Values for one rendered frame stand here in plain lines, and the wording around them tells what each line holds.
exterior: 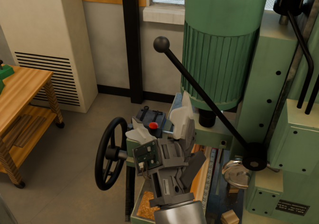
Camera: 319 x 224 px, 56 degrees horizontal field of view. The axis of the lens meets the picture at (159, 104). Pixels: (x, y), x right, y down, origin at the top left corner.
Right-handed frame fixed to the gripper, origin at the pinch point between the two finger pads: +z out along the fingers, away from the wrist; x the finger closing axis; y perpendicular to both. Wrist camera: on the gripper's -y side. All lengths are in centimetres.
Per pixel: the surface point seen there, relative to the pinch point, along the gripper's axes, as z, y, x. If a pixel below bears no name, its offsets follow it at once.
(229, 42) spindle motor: 9.5, -10.1, -14.9
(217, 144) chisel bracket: -6.2, -35.1, 8.8
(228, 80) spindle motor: 4.4, -16.9, -9.0
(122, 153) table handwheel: 2, -31, 47
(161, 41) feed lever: 11.2, 2.7, -6.3
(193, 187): -17.0, -29.9, 17.7
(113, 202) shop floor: -12, -82, 118
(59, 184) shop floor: 8, -64, 148
